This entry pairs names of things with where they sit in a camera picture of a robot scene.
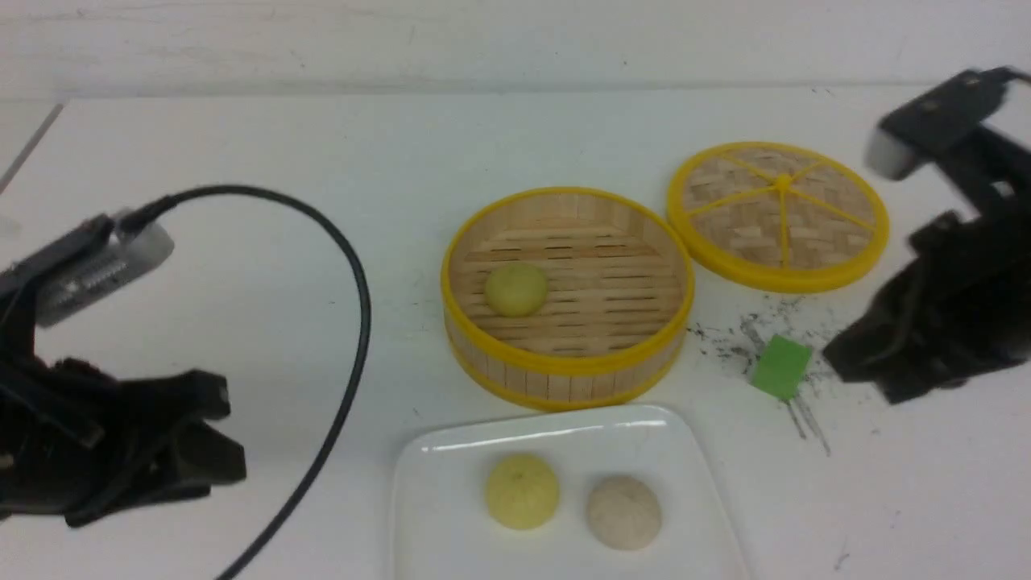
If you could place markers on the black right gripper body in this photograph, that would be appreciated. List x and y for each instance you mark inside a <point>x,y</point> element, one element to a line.
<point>960,308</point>

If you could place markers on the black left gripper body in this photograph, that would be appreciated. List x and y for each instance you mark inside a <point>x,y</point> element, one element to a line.
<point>82,445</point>

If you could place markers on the yellow steamed bun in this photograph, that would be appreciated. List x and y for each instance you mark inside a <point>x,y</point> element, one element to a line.
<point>522,492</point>
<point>516,290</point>

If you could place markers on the white square plate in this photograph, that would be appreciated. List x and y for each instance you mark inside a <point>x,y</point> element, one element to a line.
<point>440,528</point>

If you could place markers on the beige steamed bun on plate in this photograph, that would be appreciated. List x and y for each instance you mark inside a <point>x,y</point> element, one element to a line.
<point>623,513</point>

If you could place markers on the yellow steamed bun on plate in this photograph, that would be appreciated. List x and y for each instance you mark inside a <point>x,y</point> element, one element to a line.
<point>522,492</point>

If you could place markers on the green cube block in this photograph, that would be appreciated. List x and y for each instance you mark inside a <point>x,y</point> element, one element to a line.
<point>780,367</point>

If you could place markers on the bamboo steamer lid yellow rim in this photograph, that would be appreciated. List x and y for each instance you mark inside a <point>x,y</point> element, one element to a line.
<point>777,218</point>

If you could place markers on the bamboo steamer basket yellow rim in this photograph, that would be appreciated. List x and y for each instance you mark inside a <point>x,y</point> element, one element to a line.
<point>620,290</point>

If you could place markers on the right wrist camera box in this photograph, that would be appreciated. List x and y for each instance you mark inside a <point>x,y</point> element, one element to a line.
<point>946,127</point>

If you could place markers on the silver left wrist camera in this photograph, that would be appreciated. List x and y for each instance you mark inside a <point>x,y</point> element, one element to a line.
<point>89,263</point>

